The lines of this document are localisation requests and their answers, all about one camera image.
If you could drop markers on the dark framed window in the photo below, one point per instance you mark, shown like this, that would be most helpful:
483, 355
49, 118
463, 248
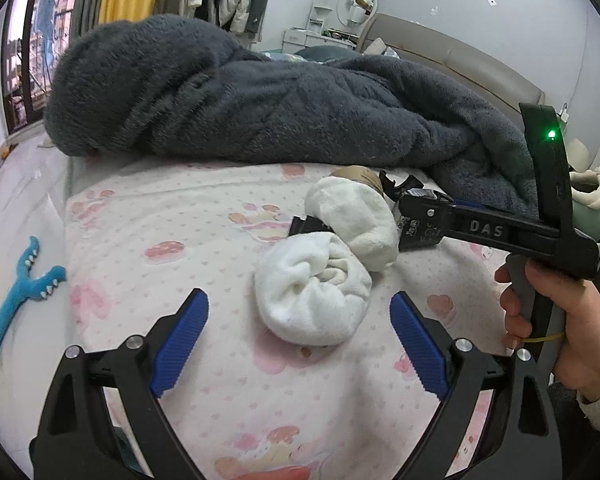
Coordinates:
25, 60

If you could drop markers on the dark grey fleece blanket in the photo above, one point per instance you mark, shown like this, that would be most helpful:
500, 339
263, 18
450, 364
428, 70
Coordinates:
230, 100

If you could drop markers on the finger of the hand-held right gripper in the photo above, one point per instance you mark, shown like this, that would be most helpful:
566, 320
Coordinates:
425, 220
395, 185

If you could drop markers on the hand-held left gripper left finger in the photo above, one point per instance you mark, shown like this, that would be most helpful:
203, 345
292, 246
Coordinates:
180, 345

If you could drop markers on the small orange floor toy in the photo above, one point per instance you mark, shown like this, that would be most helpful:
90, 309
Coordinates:
6, 150

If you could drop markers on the person's dark clothing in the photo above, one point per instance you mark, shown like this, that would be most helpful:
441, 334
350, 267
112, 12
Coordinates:
575, 440

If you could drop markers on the beige bed headboard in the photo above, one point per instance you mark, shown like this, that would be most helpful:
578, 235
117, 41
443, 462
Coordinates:
455, 55

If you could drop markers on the white wadded cloth ball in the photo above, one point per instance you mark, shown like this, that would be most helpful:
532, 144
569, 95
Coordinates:
355, 220
310, 300

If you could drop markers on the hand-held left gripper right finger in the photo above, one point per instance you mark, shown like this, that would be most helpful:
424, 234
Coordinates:
420, 350

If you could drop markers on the dark teal pillow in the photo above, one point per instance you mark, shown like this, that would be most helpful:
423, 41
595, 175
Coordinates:
327, 53

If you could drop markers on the white dresser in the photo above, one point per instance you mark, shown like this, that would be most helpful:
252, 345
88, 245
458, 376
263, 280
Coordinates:
310, 35

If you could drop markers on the pink printed bed sheet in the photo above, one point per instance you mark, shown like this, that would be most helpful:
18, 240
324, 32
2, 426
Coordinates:
180, 240

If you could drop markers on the blue forked plush toy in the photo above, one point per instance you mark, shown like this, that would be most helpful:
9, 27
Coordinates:
10, 305

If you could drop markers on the person's right hand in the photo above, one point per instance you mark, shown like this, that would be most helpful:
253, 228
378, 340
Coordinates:
590, 340

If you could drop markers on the green vase with white rim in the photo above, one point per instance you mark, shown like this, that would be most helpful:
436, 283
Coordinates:
590, 215

